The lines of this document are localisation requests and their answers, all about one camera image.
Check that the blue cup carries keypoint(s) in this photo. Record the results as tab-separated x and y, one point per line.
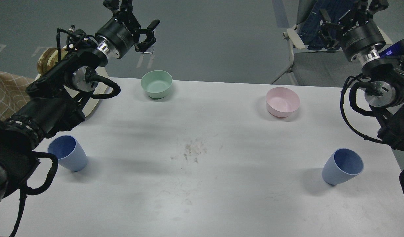
343	165
69	153

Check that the blue denim jacket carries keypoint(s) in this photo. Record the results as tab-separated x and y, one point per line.
309	19

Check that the green bowl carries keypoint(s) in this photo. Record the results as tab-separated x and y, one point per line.
157	84

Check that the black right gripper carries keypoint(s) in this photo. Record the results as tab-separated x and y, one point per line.
356	30

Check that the brown checkered cloth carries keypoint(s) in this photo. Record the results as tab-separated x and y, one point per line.
12	93

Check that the back toast slice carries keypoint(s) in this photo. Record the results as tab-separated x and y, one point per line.
49	58

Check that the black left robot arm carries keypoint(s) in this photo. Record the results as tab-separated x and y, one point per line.
58	96

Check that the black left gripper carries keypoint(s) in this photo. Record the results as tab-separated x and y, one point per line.
122	32

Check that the grey office chair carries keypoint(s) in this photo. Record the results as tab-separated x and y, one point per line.
324	68

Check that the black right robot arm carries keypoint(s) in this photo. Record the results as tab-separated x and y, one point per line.
379	90

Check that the cream toaster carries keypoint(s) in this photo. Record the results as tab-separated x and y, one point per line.
99	87

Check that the pink bowl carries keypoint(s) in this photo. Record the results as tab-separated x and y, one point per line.
282	102

